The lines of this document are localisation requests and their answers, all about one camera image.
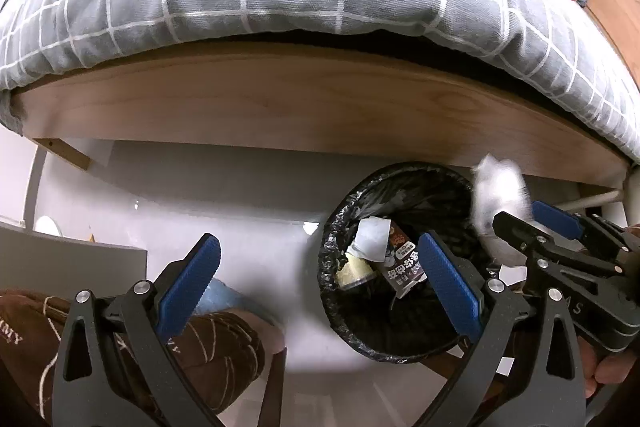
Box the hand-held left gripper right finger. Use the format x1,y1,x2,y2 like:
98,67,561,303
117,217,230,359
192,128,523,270
417,231,588,427

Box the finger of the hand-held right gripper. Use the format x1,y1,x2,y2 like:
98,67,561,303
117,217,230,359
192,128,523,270
532,201,626,249
492,211,617,279

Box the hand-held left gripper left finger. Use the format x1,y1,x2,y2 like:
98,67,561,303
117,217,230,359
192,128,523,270
52,233,223,427

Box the brown snack box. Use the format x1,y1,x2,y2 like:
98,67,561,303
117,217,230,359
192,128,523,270
382,222,428,300

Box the yellow lidded cup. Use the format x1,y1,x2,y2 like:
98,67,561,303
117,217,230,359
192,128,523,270
335,254,376,292

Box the black-lined trash bin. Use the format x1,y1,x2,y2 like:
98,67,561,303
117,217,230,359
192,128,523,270
317,162,506,363

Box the person's right hand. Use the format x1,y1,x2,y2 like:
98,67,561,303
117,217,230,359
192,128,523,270
582,342,640,400

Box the blue slipper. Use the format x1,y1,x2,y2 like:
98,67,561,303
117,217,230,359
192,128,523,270
192,277,251,315

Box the white metal bed leg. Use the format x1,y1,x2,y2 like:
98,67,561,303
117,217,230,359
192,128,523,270
555,169,640,212

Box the grey board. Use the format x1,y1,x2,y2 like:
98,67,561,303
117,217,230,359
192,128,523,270
0,221,147,293

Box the white round object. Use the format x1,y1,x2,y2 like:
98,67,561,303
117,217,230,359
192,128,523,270
35,215,63,238

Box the person's brown patterned pants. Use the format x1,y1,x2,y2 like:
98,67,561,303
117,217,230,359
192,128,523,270
0,289,501,415

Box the wooden bed frame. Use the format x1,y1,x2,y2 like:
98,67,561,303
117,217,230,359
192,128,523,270
10,0,640,190

